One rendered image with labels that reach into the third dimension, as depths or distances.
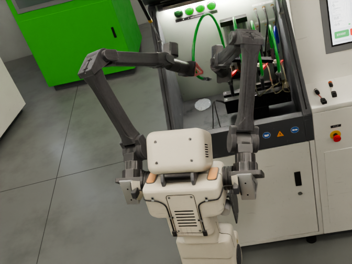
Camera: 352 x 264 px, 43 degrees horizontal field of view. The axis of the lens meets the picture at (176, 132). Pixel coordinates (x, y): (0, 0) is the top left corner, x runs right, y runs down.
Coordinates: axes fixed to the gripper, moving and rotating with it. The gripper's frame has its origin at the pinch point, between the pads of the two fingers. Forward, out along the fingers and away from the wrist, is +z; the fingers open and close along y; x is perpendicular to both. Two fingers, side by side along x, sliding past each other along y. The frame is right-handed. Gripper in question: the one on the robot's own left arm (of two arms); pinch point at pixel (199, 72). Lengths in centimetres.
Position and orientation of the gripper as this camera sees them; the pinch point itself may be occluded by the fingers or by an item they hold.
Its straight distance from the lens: 215.2
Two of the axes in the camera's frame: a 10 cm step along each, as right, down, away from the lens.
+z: 7.5, 1.1, 6.5
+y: -6.5, -0.6, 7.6
